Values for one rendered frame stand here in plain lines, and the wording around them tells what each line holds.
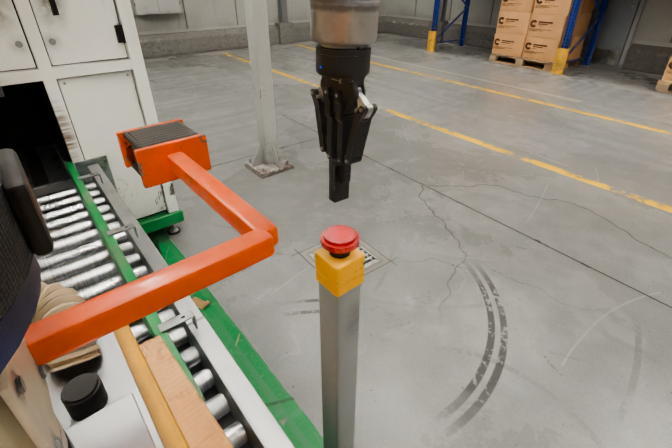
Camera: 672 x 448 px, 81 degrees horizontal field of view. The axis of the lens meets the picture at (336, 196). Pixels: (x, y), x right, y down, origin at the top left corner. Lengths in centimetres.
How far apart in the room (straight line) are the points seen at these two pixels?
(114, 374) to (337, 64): 41
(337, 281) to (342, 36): 40
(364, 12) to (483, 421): 152
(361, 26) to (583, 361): 182
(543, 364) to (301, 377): 102
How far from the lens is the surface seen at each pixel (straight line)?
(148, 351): 69
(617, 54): 874
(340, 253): 68
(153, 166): 52
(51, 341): 31
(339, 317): 77
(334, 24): 52
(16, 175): 21
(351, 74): 54
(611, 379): 209
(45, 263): 175
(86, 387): 39
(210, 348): 113
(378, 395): 173
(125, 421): 36
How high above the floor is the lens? 144
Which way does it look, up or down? 30 degrees down
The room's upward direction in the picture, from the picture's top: straight up
